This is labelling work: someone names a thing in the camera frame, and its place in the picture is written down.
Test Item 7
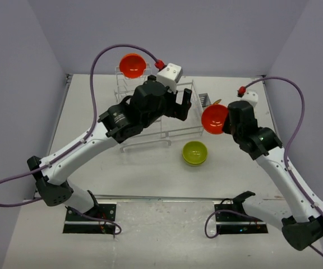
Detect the orange bowl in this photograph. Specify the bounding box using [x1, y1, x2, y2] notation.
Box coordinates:
[201, 104, 228, 135]

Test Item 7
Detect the red bowl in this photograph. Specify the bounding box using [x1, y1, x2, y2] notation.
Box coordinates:
[119, 53, 147, 78]

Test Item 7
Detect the lime green bowl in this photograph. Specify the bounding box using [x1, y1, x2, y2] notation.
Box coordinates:
[182, 141, 208, 157]
[183, 156, 207, 166]

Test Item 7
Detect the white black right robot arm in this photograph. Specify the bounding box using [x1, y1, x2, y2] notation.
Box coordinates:
[223, 100, 323, 251]

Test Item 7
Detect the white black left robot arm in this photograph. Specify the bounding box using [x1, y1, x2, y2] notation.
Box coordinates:
[27, 75, 192, 220]

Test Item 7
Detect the grey cutlery holder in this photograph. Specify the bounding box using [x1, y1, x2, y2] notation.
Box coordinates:
[199, 93, 211, 110]

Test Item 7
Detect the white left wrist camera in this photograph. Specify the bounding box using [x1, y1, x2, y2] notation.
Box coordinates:
[156, 63, 183, 94]

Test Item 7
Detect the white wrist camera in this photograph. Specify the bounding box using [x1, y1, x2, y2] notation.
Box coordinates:
[156, 63, 183, 94]
[237, 86, 259, 108]

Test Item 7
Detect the white wire dish rack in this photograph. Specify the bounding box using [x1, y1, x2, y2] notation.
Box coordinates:
[114, 64, 204, 153]

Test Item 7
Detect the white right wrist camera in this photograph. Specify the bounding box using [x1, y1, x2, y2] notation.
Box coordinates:
[237, 86, 259, 108]

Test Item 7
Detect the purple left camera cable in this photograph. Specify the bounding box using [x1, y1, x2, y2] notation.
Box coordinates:
[0, 44, 165, 207]

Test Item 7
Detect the purple camera cable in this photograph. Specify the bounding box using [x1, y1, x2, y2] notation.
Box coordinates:
[237, 76, 323, 266]
[0, 44, 165, 207]

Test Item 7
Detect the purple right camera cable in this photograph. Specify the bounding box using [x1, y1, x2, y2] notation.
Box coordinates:
[237, 76, 323, 266]

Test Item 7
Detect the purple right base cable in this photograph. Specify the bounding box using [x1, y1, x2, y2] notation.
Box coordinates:
[205, 210, 260, 239]

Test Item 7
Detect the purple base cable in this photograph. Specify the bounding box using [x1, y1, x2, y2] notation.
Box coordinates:
[205, 210, 260, 239]
[66, 207, 123, 235]

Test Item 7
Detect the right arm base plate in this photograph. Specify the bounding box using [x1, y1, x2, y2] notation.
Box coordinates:
[214, 199, 269, 235]

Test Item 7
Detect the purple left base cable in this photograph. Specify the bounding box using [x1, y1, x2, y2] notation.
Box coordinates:
[66, 207, 123, 235]

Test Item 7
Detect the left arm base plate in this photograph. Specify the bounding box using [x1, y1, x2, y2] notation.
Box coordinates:
[63, 202, 119, 235]

